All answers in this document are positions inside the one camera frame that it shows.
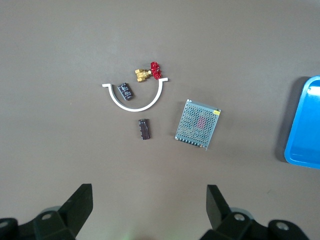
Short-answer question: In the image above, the dark cylindrical capacitor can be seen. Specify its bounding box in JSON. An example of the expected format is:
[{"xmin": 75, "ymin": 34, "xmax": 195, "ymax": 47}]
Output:
[
  {"xmin": 137, "ymin": 118, "xmax": 152, "ymax": 141},
  {"xmin": 117, "ymin": 82, "xmax": 135, "ymax": 102}
]

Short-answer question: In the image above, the blue plastic tray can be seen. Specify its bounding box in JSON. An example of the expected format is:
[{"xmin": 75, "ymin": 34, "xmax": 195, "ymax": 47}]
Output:
[{"xmin": 284, "ymin": 75, "xmax": 320, "ymax": 170}]

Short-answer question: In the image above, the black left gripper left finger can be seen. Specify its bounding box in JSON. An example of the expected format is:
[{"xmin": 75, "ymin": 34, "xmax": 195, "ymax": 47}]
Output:
[{"xmin": 0, "ymin": 183, "xmax": 94, "ymax": 240}]

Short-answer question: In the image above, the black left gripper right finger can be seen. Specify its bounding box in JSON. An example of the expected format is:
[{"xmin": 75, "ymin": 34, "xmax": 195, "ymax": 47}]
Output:
[{"xmin": 202, "ymin": 184, "xmax": 308, "ymax": 240}]

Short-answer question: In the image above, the metal mesh power supply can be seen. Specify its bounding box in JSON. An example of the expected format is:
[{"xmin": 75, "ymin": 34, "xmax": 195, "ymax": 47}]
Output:
[{"xmin": 174, "ymin": 99, "xmax": 222, "ymax": 152}]

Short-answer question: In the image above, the white half-ring bracket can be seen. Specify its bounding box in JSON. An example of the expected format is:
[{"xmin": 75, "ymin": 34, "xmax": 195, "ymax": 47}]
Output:
[{"xmin": 101, "ymin": 77, "xmax": 170, "ymax": 113}]

